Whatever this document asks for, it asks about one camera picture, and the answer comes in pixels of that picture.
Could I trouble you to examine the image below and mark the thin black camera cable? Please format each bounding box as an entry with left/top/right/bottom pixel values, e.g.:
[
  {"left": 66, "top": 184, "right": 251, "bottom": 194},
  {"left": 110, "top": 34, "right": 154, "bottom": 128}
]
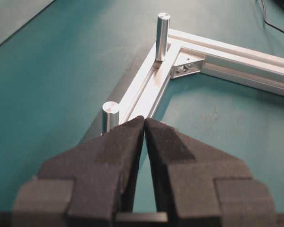
[{"left": 260, "top": 0, "right": 284, "bottom": 40}]

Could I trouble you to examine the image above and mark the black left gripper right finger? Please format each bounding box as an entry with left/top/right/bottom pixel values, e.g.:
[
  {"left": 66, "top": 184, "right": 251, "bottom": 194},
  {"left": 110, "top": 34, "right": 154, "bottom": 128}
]
[{"left": 145, "top": 118, "right": 276, "bottom": 220}]

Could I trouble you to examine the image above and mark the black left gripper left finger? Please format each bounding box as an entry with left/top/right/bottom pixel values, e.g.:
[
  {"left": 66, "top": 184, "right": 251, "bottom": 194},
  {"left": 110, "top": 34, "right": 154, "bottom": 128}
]
[{"left": 13, "top": 116, "right": 144, "bottom": 220}]

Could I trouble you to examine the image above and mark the aluminium pin mid rail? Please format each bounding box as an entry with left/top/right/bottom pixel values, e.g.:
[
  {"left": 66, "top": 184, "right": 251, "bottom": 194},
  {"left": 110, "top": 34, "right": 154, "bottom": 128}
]
[{"left": 102, "top": 101, "right": 120, "bottom": 134}]

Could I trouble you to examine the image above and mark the square aluminium extrusion frame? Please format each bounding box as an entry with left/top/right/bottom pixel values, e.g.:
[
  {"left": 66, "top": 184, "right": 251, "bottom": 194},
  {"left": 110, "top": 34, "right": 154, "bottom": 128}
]
[{"left": 119, "top": 29, "right": 284, "bottom": 124}]

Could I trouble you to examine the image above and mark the aluminium pin near corner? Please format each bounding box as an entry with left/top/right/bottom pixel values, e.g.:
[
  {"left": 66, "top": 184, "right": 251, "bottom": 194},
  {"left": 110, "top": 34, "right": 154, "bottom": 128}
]
[{"left": 155, "top": 12, "right": 170, "bottom": 61}]

